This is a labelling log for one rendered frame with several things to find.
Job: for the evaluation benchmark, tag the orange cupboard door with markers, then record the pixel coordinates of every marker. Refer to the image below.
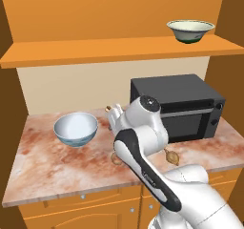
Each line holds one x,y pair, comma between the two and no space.
95,217
146,215

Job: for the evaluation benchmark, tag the light blue bowl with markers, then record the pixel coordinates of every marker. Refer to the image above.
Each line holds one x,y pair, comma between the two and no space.
75,128

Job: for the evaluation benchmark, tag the white bowl with green base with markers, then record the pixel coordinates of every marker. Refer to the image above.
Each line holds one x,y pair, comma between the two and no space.
190,29

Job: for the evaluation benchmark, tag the orange drawer front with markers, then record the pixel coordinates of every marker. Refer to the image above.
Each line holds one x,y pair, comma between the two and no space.
222,176
105,196

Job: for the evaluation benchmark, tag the silver drawer knob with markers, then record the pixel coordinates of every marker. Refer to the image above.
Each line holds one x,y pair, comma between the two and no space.
82,196

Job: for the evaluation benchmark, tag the tan peach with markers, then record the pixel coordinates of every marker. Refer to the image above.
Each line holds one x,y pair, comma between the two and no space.
115,159

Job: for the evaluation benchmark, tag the black microwave door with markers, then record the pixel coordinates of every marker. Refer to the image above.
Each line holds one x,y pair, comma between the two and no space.
187,126

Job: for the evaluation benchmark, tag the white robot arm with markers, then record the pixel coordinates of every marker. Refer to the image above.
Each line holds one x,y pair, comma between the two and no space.
190,194

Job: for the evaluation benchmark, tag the silver cupboard knob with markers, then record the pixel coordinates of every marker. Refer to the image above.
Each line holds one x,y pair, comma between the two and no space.
132,210
150,206

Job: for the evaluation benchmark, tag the black microwave oven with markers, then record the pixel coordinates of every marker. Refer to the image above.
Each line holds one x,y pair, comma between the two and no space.
178,88

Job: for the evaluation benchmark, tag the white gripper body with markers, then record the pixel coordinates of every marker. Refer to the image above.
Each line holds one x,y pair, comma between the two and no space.
115,115

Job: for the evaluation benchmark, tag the black microwave knob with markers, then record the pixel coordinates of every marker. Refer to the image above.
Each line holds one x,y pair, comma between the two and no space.
219,106
215,122

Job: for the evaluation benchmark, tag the orange wooden shelf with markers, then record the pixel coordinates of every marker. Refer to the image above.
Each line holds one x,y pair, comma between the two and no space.
95,51

